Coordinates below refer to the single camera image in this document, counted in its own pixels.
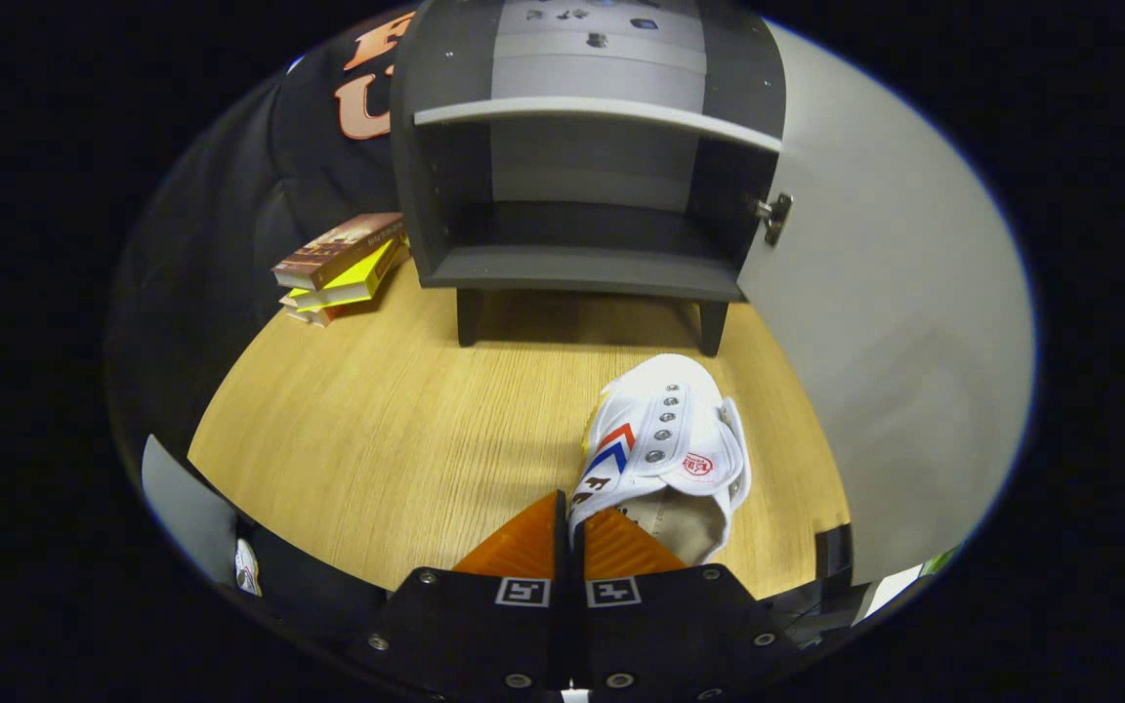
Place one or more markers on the metal door hinge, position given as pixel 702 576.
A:
pixel 775 217

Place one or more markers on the black backdrop cloth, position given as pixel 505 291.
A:
pixel 230 215

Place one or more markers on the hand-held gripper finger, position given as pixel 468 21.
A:
pixel 560 625
pixel 577 625

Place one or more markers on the brown book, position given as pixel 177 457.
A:
pixel 338 249

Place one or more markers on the white canvas shoe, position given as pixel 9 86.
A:
pixel 665 430

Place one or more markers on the dark grey shoe cabinet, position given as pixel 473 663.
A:
pixel 582 268

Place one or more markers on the yellow book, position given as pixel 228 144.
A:
pixel 357 283

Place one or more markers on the beige shoe cabinet door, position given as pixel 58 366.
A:
pixel 895 322

